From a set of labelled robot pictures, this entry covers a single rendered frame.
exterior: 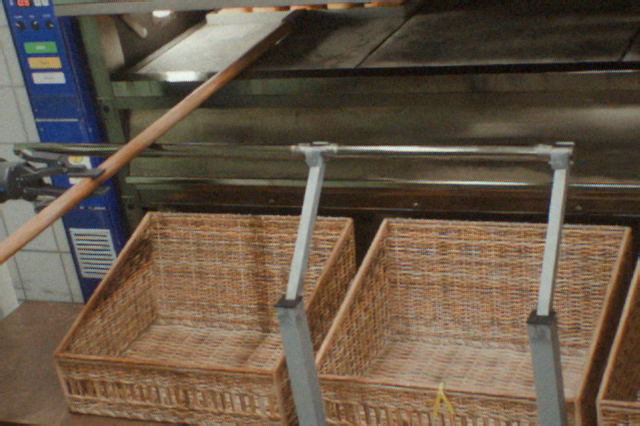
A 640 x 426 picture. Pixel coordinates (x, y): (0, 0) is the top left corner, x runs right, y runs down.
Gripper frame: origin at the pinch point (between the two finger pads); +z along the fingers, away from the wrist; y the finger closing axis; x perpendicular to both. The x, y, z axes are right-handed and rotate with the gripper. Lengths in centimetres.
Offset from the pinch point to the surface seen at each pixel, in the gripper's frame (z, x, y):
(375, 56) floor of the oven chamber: 31, -71, 1
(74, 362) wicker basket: -23, -9, 48
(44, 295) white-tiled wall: -69, -59, 61
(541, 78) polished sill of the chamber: 73, -58, 2
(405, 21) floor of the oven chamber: 29, -96, 1
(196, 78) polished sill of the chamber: -9, -60, 1
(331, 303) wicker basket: 26, -38, 46
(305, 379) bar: 39, 2, 40
